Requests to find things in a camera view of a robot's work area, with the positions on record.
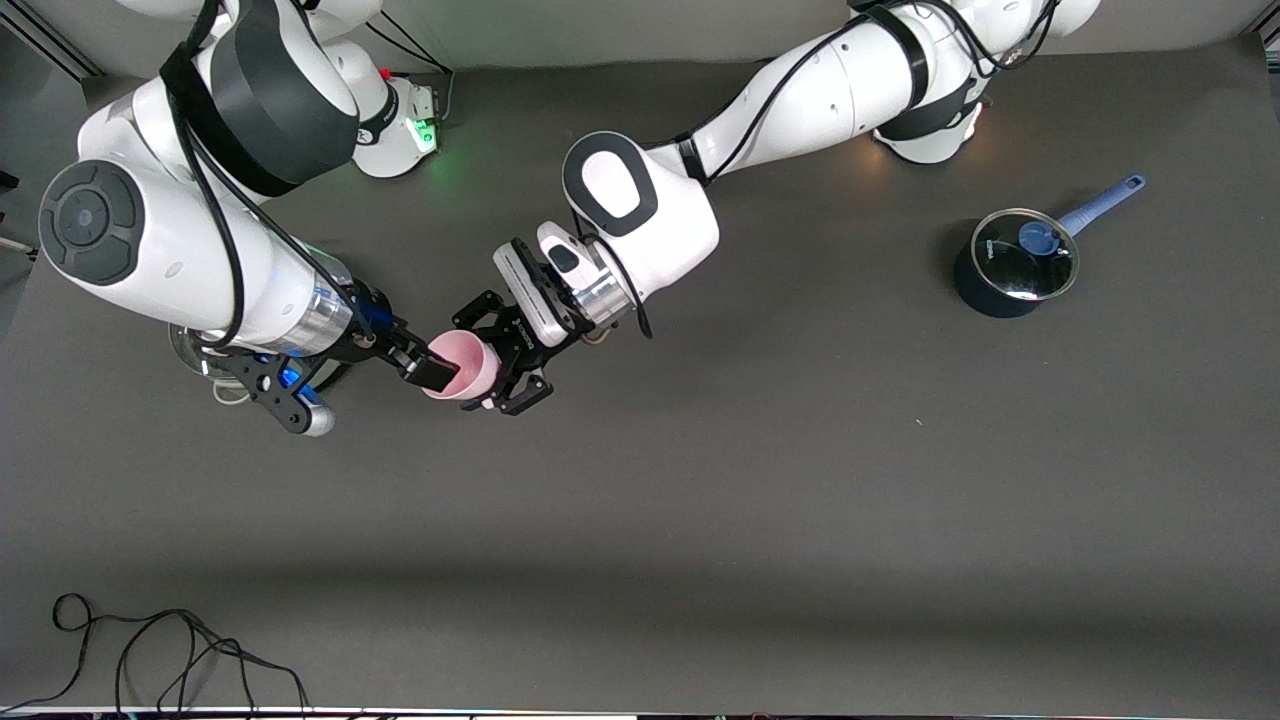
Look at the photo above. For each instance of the glass lid with grey knob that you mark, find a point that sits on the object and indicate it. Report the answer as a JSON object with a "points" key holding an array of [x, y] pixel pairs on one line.
{"points": [[185, 348]]}

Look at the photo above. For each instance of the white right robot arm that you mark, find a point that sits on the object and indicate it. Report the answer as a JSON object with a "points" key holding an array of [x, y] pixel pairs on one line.
{"points": [[200, 270]]}

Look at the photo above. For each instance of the glass lid with blue knob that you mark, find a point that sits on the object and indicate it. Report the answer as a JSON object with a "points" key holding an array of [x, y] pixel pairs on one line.
{"points": [[1010, 270]]}

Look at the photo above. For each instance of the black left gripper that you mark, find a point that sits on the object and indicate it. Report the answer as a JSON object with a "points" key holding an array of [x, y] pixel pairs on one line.
{"points": [[512, 338]]}

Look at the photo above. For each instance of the pink plastic cup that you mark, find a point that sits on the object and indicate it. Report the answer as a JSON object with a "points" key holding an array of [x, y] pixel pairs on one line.
{"points": [[470, 370]]}

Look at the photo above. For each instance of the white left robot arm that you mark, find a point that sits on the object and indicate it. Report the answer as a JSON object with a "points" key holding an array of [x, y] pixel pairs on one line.
{"points": [[830, 90]]}

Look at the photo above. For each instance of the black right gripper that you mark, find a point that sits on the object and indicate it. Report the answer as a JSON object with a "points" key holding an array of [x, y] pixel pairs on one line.
{"points": [[383, 331]]}

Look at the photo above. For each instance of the dark blue saucepan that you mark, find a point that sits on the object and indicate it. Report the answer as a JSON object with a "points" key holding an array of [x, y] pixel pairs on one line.
{"points": [[985, 300]]}

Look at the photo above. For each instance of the dark metal frame rail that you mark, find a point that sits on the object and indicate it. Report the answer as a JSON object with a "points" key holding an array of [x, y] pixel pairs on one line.
{"points": [[60, 55]]}

